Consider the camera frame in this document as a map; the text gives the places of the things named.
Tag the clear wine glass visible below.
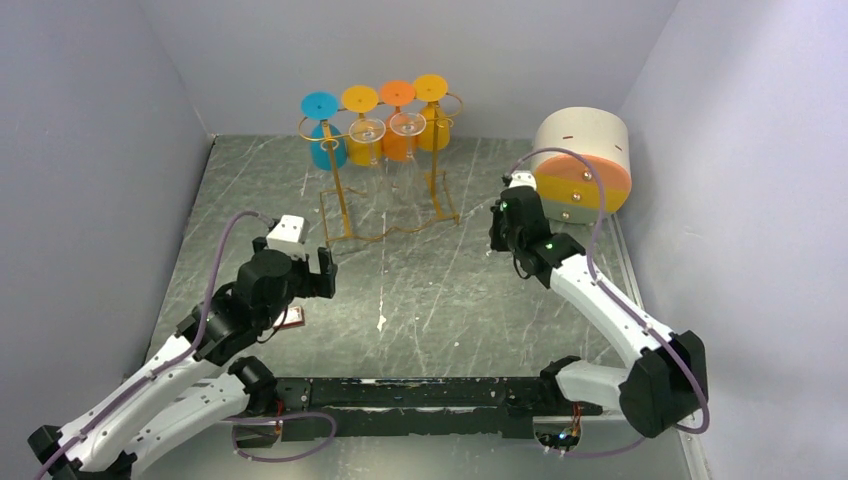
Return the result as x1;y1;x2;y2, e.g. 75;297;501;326
347;114;393;212
387;111;426;205

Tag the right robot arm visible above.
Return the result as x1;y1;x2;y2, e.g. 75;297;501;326
490;186;709;438

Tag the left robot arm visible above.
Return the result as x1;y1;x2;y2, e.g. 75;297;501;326
28;245;338;479

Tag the orange wine glass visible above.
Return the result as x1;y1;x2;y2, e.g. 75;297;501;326
379;80;423;163

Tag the yellow wine glass left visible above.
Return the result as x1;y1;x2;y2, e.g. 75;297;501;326
341;85;386;168

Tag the yellow wine glass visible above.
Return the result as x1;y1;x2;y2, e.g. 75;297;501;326
341;85;386;168
413;74;452;152

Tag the yellow wine glass right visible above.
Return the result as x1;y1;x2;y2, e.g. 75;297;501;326
413;74;452;152

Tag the blue wine glass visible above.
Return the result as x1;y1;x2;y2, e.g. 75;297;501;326
300;91;348;171

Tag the small red white box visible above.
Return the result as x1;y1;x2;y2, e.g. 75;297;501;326
276;306;305;329

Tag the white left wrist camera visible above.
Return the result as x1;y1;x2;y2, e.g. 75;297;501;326
265;215;309;261

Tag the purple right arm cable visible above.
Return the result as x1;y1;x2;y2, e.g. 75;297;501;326
506;146;711;460

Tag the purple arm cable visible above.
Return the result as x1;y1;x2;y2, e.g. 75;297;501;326
506;146;711;460
33;210;276;480

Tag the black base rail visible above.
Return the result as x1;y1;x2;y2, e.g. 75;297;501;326
247;376;603;441

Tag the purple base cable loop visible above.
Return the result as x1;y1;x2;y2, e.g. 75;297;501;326
230;410;339;464

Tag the gold wire glass rack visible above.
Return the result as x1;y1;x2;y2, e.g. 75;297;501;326
299;87;460;245

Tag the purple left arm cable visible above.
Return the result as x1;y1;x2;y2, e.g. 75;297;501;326
33;210;276;480

